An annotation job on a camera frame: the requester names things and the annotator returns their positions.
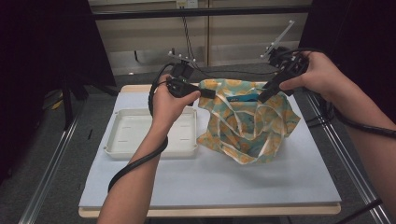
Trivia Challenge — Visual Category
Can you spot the black stand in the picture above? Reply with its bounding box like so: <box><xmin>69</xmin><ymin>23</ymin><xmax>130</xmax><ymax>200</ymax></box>
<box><xmin>60</xmin><ymin>78</ymin><xmax>120</xmax><ymax>132</ymax></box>

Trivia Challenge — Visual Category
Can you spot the light wooden table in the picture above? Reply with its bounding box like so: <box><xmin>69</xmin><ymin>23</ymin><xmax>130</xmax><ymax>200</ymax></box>
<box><xmin>78</xmin><ymin>81</ymin><xmax>343</xmax><ymax>218</ymax></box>

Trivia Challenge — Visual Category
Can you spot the white table mat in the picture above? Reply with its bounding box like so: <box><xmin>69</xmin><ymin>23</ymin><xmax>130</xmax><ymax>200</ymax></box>
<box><xmin>78</xmin><ymin>89</ymin><xmax>343</xmax><ymax>209</ymax></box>

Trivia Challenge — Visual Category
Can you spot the person's right hand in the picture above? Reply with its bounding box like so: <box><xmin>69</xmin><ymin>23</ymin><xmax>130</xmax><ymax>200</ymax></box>
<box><xmin>279</xmin><ymin>50</ymin><xmax>347</xmax><ymax>105</ymax></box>

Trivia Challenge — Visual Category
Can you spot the white plastic tray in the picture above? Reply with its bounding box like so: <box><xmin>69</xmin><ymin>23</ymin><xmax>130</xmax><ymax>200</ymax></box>
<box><xmin>103</xmin><ymin>106</ymin><xmax>199</xmax><ymax>161</ymax></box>

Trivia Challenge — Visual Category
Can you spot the black metal rod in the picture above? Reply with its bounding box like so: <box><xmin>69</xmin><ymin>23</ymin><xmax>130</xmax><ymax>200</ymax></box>
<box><xmin>334</xmin><ymin>198</ymin><xmax>384</xmax><ymax>224</ymax></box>

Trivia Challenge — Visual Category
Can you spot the person's left hand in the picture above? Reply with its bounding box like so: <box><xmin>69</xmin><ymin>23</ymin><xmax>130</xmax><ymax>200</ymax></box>
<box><xmin>151</xmin><ymin>74</ymin><xmax>202</xmax><ymax>132</ymax></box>

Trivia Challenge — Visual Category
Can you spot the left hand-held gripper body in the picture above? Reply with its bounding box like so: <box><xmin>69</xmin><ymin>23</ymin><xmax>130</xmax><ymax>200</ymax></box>
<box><xmin>166</xmin><ymin>49</ymin><xmax>202</xmax><ymax>99</ymax></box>

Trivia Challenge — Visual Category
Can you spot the white wall outlet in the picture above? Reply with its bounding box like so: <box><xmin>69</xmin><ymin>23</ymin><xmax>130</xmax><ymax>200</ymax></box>
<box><xmin>176</xmin><ymin>0</ymin><xmax>199</xmax><ymax>9</ymax></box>

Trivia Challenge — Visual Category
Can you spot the black floor cable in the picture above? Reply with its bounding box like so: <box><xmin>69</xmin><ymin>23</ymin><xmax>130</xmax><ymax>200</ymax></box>
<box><xmin>181</xmin><ymin>15</ymin><xmax>295</xmax><ymax>80</ymax></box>

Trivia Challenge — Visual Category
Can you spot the blue packet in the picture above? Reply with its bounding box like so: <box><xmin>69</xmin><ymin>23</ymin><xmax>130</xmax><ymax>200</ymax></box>
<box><xmin>226</xmin><ymin>94</ymin><xmax>260</xmax><ymax>104</ymax></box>

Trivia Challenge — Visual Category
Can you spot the fruit print fabric bag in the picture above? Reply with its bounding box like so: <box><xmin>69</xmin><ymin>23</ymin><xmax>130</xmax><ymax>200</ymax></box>
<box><xmin>195</xmin><ymin>77</ymin><xmax>302</xmax><ymax>165</ymax></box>

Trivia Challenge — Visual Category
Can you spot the black crossbar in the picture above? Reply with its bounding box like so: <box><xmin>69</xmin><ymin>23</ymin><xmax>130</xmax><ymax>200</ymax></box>
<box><xmin>92</xmin><ymin>4</ymin><xmax>313</xmax><ymax>21</ymax></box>

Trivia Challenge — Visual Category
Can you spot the black curtain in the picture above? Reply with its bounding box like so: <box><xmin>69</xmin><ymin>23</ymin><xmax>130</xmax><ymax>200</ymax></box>
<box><xmin>0</xmin><ymin>0</ymin><xmax>118</xmax><ymax>185</ymax></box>
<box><xmin>289</xmin><ymin>0</ymin><xmax>396</xmax><ymax>125</ymax></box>

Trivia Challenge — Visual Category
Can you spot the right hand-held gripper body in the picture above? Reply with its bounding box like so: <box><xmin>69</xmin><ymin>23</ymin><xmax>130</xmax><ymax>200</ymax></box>
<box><xmin>261</xmin><ymin>20</ymin><xmax>311</xmax><ymax>84</ymax></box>

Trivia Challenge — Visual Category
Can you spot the metal floor rail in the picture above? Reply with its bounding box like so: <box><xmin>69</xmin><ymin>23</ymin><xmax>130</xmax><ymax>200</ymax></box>
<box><xmin>18</xmin><ymin>105</ymin><xmax>84</xmax><ymax>224</ymax></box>
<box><xmin>303</xmin><ymin>91</ymin><xmax>394</xmax><ymax>224</ymax></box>

